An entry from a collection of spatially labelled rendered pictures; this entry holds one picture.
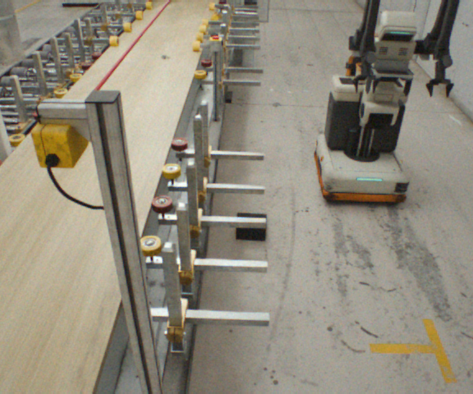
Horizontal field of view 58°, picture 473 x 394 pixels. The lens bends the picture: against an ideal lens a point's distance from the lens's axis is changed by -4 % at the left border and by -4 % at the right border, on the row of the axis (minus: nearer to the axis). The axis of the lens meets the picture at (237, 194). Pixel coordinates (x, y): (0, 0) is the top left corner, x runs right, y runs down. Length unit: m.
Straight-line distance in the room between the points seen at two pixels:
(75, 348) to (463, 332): 2.07
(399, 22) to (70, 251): 2.22
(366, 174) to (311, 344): 1.38
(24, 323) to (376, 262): 2.16
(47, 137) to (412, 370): 2.15
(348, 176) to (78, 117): 2.74
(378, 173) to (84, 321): 2.44
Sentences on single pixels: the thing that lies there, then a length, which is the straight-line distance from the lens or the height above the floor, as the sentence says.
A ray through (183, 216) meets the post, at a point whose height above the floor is 1.07.
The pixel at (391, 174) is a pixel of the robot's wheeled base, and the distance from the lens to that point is 3.33.
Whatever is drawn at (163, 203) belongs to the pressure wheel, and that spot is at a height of 0.91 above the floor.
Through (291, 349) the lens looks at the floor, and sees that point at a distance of 2.39.
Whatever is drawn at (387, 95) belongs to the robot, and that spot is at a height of 0.86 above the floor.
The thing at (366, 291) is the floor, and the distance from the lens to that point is 2.75.
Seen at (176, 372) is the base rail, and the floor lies 0.70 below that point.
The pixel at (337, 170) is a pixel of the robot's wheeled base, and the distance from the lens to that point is 3.25.
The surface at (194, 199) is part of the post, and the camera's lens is 1.67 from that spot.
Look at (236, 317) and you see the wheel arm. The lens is 1.41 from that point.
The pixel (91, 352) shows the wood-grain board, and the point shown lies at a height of 0.90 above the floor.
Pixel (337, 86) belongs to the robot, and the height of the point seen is 0.80.
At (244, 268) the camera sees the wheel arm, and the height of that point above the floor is 0.82.
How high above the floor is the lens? 1.93
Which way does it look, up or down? 35 degrees down
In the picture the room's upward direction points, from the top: 1 degrees clockwise
